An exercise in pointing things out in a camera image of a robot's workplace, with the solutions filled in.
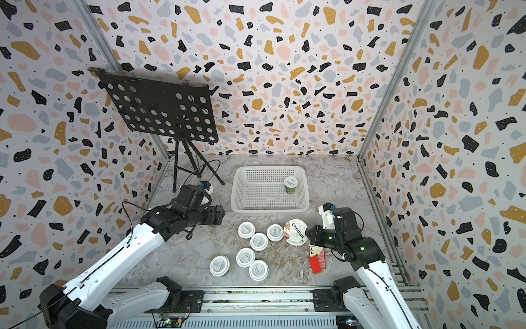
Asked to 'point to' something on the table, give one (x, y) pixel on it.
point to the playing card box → (313, 250)
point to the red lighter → (314, 264)
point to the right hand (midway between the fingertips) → (306, 233)
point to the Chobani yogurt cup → (294, 232)
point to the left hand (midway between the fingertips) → (218, 211)
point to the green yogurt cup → (290, 183)
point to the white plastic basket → (261, 189)
